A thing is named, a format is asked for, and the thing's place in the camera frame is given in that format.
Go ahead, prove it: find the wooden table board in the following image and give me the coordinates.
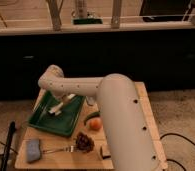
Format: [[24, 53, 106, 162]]
[[15, 82, 168, 171]]

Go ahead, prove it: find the small clear glass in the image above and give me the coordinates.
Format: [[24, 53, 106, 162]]
[[86, 97, 95, 106]]

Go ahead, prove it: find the black pole stand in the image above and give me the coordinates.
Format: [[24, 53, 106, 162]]
[[0, 121, 16, 171]]

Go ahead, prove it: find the brown grape bunch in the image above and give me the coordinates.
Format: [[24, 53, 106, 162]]
[[75, 132, 94, 153]]

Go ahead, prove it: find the blue sponge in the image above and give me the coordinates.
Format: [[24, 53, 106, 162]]
[[26, 139, 41, 163]]

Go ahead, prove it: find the orange fruit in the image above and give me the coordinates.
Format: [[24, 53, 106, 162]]
[[89, 118, 102, 131]]

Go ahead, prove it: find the silver fork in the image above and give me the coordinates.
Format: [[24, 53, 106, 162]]
[[42, 145, 75, 154]]

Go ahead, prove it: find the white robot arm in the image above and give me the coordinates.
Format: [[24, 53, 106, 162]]
[[38, 65, 162, 171]]

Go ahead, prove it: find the green chili pepper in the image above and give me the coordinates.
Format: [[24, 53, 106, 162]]
[[83, 111, 100, 125]]

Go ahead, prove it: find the green rectangular tray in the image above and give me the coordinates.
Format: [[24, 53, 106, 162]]
[[28, 91, 85, 137]]

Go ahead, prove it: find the small brown block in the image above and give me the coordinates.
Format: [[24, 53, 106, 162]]
[[100, 145, 111, 159]]

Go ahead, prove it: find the black cable right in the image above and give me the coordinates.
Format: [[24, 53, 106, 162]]
[[159, 132, 195, 171]]

